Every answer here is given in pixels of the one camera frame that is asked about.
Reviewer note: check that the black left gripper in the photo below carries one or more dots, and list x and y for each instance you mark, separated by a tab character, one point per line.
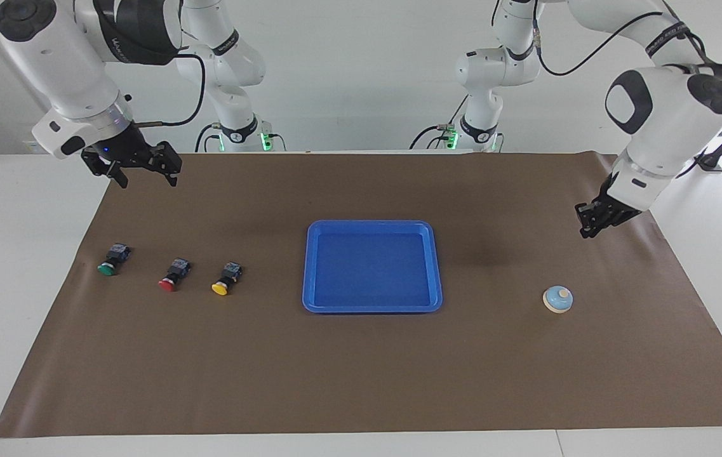
615	206

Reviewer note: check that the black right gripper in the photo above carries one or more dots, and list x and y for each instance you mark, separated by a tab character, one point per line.
122	145

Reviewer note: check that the light blue desk bell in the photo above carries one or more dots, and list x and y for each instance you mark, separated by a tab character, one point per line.
557	301

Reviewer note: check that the green push button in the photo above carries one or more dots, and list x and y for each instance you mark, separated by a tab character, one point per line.
112	261

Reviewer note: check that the red push button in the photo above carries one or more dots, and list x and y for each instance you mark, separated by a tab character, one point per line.
173	276

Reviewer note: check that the yellow push button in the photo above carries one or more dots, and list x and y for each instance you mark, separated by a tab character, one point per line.
226	280

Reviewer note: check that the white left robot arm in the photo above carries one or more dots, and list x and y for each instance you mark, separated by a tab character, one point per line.
659	120

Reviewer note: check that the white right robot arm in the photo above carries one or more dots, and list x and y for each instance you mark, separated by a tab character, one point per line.
62	63

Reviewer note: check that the blue plastic tray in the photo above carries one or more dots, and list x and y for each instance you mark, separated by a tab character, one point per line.
370	273

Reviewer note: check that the brown table mat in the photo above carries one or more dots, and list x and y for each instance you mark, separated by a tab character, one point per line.
335	368

